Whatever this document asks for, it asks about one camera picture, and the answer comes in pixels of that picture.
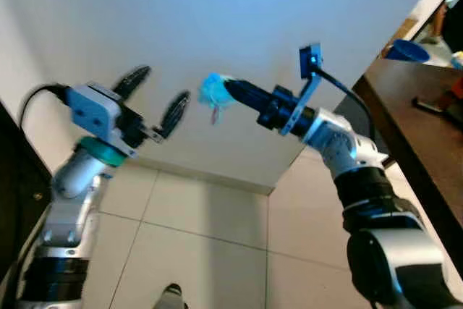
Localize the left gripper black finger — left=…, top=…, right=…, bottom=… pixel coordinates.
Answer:
left=112, top=65, right=153, bottom=101
left=158, top=90, right=192, bottom=141

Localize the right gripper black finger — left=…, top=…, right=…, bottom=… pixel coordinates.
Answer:
left=228, top=90, right=274, bottom=112
left=226, top=80, right=276, bottom=101

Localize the fluffy blue pompom keychain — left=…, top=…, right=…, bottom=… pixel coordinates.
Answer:
left=198, top=72, right=234, bottom=113

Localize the dark grey floor rug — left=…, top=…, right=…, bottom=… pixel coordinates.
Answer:
left=333, top=94, right=373, bottom=143

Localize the orange black tool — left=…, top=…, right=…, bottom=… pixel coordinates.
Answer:
left=450, top=76, right=463, bottom=101

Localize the black flat tray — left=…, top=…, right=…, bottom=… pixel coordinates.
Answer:
left=436, top=98, right=463, bottom=125

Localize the dark brown wooden table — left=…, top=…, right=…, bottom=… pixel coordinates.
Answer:
left=352, top=58, right=463, bottom=246

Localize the black cabinet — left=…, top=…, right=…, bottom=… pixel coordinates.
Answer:
left=0, top=99, right=53, bottom=284

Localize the blue plastic bucket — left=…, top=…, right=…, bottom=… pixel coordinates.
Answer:
left=383, top=38, right=431, bottom=62

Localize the brown cardboard box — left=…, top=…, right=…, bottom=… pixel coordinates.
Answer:
left=393, top=18, right=422, bottom=42

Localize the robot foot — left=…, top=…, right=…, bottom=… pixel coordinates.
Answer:
left=154, top=284, right=189, bottom=309

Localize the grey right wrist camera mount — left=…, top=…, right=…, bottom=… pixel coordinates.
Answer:
left=279, top=43, right=324, bottom=137

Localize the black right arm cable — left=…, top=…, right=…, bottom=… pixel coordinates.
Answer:
left=313, top=67, right=378, bottom=142

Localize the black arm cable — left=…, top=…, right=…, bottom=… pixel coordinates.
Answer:
left=313, top=67, right=378, bottom=142
left=20, top=83, right=73, bottom=130

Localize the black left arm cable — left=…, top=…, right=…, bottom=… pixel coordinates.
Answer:
left=20, top=83, right=73, bottom=130

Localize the black handled tool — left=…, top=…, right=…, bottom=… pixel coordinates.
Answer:
left=412, top=98, right=438, bottom=113

